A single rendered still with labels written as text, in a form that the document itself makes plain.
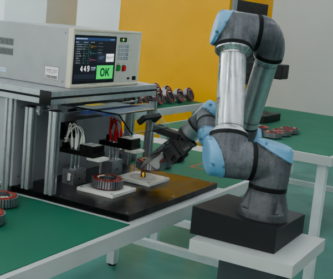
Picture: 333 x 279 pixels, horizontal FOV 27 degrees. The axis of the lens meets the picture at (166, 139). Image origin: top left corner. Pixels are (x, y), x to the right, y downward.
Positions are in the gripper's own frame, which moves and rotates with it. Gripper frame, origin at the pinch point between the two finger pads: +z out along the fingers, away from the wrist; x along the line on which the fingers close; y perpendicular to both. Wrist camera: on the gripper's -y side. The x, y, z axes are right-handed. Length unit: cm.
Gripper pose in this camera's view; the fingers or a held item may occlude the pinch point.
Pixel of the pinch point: (149, 163)
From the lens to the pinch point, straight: 261.6
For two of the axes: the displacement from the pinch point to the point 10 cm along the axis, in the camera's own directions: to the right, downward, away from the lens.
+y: 5.9, 7.6, -2.5
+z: -6.5, 6.4, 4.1
